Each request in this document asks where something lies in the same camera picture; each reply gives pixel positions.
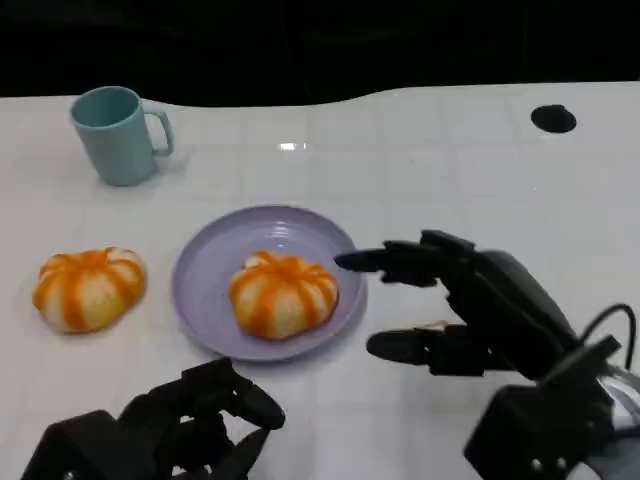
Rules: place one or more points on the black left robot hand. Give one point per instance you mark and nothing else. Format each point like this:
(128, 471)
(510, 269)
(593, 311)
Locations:
(200, 415)

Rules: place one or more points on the black table grommet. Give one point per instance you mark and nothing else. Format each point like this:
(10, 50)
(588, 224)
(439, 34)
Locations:
(553, 118)

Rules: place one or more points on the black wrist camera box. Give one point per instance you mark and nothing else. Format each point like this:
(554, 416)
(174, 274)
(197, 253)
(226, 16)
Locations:
(540, 425)
(80, 445)

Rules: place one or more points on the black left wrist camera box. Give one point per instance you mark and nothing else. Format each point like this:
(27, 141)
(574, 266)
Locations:
(80, 445)

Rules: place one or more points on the orange and white bread roll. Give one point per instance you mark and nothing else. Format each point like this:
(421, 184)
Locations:
(90, 290)
(282, 295)

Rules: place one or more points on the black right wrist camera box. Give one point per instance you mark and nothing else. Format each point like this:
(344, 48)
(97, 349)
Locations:
(540, 425)

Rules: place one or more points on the lilac plate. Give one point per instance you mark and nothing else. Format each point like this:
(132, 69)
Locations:
(210, 280)

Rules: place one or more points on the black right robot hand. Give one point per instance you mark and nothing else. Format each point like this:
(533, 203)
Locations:
(500, 300)

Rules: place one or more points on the pale green mug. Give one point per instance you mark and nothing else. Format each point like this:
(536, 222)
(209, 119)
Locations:
(117, 142)

